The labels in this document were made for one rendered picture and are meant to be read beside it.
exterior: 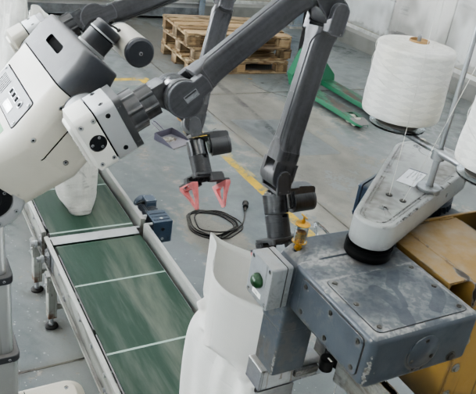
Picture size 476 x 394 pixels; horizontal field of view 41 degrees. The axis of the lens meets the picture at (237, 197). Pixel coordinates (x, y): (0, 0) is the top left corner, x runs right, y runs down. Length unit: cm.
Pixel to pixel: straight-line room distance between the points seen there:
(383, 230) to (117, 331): 147
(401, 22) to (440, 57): 722
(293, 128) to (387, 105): 24
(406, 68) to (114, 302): 164
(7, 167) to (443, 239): 94
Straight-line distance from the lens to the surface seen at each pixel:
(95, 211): 318
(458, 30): 786
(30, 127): 141
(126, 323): 248
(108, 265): 278
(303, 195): 152
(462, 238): 140
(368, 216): 119
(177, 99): 129
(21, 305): 320
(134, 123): 129
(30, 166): 146
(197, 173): 178
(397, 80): 131
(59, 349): 294
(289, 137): 145
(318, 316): 112
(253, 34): 136
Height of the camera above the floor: 194
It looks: 27 degrees down
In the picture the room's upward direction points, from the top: 9 degrees clockwise
